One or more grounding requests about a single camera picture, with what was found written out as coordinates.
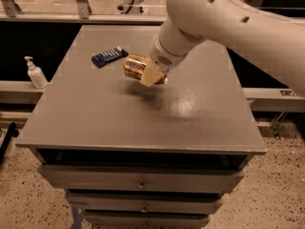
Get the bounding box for middle grey drawer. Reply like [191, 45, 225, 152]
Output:
[66, 192, 222, 214]

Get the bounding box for bottom grey drawer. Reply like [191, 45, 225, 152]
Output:
[84, 211, 210, 228]

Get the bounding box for grey drawer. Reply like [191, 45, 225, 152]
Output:
[37, 165, 244, 193]
[84, 211, 210, 228]
[66, 192, 222, 214]

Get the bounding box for white pump sanitizer bottle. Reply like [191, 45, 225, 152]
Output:
[25, 56, 48, 89]

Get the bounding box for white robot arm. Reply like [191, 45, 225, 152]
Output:
[140, 0, 305, 95]

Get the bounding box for blue rxbar blueberry bar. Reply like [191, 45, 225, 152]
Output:
[91, 46, 129, 68]

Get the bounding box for orange crushed soda can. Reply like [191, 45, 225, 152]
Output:
[123, 53, 149, 80]

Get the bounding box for grey drawer cabinet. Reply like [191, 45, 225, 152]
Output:
[14, 24, 268, 229]

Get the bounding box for top grey drawer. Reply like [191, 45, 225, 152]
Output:
[37, 165, 244, 193]

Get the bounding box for black bar at left edge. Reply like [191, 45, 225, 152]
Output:
[0, 122, 19, 163]

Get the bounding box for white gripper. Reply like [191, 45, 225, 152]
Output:
[140, 32, 187, 87]

